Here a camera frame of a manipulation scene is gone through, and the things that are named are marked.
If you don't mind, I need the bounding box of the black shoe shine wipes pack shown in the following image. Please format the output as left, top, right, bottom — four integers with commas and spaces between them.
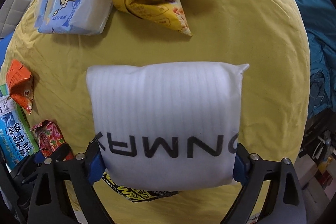
102, 174, 179, 203

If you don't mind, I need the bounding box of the red floral snack pack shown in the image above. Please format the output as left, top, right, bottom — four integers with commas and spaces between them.
30, 120, 74, 160

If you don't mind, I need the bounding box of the white foam pouch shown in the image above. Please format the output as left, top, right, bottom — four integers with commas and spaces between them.
86, 62, 248, 191

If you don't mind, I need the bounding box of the orange snack bag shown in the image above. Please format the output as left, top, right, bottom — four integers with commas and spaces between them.
6, 59, 34, 115

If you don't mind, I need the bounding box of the light blue tissue pack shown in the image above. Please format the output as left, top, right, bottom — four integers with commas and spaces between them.
34, 0, 113, 35

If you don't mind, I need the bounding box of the cardboard box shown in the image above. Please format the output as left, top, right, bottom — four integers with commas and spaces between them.
0, 84, 39, 170

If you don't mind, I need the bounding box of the yellow tablecloth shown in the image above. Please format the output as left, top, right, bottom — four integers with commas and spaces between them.
0, 0, 312, 224

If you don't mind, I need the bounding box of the teal blanket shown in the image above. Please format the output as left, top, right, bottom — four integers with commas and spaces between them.
295, 0, 335, 118

